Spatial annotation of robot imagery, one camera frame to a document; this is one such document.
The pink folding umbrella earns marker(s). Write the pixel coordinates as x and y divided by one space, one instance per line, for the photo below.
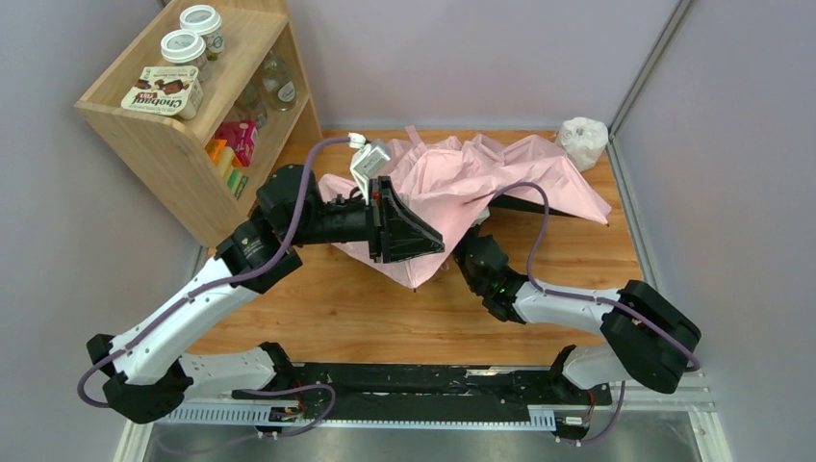
450 183

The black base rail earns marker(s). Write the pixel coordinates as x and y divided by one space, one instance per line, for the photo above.
433 394

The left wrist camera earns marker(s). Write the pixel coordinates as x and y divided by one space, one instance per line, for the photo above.
369 158

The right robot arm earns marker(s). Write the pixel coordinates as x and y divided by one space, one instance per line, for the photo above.
645 337

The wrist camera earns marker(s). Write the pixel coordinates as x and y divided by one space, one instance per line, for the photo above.
483 214
369 158

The wooden shelf unit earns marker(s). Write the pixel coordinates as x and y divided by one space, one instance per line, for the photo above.
168 155

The white lidded cup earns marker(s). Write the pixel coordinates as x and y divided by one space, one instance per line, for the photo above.
206 22
183 47

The white lidded cup rear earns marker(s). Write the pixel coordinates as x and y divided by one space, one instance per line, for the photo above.
206 22

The pink box on shelf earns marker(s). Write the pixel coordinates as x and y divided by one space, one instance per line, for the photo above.
241 136

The glass jar on shelf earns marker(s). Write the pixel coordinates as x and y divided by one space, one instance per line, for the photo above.
278 82

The white crumpled plastic bag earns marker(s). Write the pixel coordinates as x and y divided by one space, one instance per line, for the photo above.
584 140

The white lidded cup front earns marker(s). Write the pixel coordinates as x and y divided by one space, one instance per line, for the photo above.
183 47

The stack of coloured sponges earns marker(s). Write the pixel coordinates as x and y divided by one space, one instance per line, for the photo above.
226 162

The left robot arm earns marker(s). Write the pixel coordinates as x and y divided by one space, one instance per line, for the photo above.
149 369

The Chobani yogurt pack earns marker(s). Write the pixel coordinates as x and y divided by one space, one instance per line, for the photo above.
172 91

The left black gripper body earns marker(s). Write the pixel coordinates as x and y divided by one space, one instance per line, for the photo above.
380 220

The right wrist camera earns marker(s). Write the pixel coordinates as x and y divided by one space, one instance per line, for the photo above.
483 214

